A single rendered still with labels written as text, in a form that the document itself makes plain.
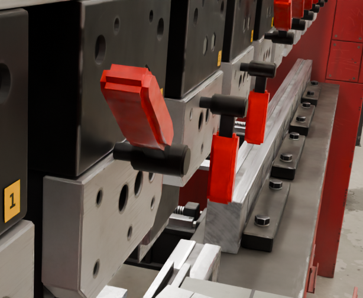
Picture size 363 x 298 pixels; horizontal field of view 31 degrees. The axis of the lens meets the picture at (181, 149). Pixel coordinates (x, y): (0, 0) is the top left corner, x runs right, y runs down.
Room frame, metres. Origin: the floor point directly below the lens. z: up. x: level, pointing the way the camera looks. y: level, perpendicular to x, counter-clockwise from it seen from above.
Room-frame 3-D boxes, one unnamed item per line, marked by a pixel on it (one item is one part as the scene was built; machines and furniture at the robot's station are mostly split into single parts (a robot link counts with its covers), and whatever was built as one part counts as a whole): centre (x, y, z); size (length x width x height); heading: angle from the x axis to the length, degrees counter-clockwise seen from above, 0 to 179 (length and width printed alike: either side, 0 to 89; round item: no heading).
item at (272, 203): (1.18, -0.18, 0.89); 0.30 x 0.05 x 0.03; 166
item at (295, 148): (1.56, -0.27, 0.89); 0.30 x 0.05 x 0.03; 166
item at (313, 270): (1.56, -0.37, 0.58); 0.15 x 0.02 x 0.07; 166
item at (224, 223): (1.83, -0.27, 0.92); 1.67 x 0.06 x 0.10; 166
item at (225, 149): (0.54, -0.03, 1.20); 0.04 x 0.02 x 0.10; 76
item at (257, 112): (0.74, -0.08, 1.20); 0.04 x 0.02 x 0.10; 76
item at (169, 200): (0.60, 0.02, 1.13); 0.10 x 0.02 x 0.10; 166
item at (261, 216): (1.08, -0.15, 0.91); 0.03 x 0.03 x 0.02
